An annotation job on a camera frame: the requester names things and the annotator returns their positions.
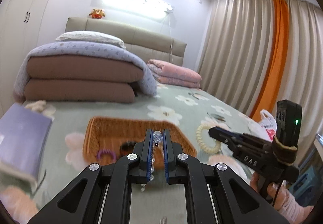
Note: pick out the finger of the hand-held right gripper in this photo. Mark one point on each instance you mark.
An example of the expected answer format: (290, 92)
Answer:
(228, 130)
(222, 137)

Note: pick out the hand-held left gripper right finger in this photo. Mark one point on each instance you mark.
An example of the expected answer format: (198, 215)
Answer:
(166, 156)

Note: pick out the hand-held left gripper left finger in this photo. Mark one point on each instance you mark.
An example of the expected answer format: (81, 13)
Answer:
(149, 153)

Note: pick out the brown wicker basket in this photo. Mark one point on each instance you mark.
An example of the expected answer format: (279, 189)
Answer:
(113, 130)

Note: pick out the person's right forearm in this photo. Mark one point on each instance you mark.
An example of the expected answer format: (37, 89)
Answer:
(295, 208)

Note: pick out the person's right hand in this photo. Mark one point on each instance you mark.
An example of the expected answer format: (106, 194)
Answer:
(273, 192)

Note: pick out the white plastic bag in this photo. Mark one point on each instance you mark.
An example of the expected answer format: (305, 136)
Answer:
(267, 123)

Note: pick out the teal plastic stool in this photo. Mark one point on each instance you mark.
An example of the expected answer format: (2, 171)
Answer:
(306, 181)

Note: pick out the green floral bedspread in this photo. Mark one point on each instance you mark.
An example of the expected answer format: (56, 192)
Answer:
(176, 103)

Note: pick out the folded pink quilt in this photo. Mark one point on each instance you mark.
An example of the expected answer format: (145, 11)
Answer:
(174, 72)

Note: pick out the beige curtain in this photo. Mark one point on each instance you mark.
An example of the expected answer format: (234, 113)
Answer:
(239, 50)

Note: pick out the orange curtain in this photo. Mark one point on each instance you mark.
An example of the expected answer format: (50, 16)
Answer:
(277, 50)

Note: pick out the folded blue and brown quilt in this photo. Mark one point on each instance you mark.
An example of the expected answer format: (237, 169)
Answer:
(80, 72)

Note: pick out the beige padded headboard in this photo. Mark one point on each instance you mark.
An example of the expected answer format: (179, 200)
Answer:
(151, 37)

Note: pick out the white fluffy cloth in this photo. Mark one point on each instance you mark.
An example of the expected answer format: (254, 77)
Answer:
(37, 106)

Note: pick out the blue hardcover book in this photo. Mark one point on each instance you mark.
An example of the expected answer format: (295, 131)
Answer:
(22, 143)

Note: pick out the white floral pillow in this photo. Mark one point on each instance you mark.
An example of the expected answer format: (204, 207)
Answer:
(90, 37)

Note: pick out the orange plush toy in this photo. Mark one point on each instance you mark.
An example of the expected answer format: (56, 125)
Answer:
(97, 13)

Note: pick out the white wardrobe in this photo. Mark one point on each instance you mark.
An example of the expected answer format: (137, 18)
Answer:
(25, 37)

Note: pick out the bright wall lamp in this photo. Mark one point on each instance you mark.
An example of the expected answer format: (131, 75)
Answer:
(136, 2)

